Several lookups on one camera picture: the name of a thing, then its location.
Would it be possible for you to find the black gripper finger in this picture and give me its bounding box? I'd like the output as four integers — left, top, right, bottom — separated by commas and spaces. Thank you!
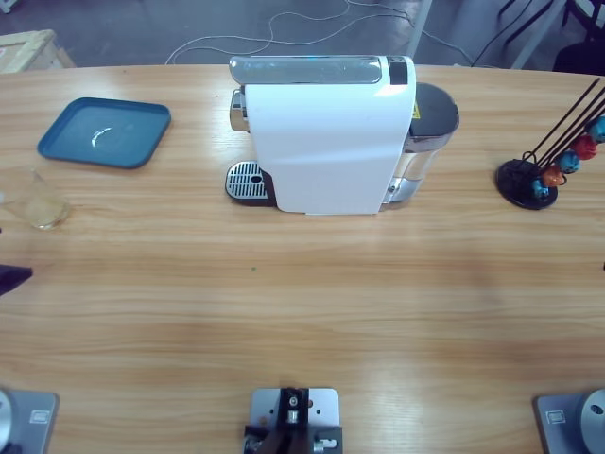
0, 264, 33, 297

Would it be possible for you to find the clear drinking glass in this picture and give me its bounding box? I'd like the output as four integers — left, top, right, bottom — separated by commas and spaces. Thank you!
0, 166, 72, 232

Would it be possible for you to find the white capsule coffee machine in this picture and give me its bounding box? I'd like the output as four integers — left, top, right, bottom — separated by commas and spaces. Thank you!
224, 54, 460, 218

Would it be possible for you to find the orange coffee capsule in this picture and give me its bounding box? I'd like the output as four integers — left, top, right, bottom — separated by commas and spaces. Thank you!
541, 164, 566, 189

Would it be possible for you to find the red coffee capsule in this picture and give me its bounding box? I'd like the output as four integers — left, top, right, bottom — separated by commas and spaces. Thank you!
574, 134, 598, 161

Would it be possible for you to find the blue plastic tray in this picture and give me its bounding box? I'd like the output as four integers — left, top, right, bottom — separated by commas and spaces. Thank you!
36, 96, 172, 170

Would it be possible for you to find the light wooden crate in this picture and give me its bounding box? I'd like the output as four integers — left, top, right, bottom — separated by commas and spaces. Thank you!
0, 28, 77, 76

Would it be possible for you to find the black capsule holder stand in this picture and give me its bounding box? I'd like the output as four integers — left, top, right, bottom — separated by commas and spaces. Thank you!
494, 78, 605, 211

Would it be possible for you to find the black chair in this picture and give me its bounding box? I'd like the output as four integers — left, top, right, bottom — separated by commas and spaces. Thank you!
552, 0, 605, 76

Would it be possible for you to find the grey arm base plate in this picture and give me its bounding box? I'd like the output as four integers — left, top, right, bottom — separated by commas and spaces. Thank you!
0, 386, 61, 454
532, 387, 605, 454

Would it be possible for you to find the centre metal mount base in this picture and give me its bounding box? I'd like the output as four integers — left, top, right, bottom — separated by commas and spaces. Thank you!
243, 386, 344, 454

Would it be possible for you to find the white metal frame leg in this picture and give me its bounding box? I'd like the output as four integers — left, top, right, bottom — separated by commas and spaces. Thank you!
511, 0, 568, 71
405, 0, 434, 57

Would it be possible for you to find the black power cable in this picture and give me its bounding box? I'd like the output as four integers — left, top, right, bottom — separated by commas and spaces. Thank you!
471, 0, 545, 66

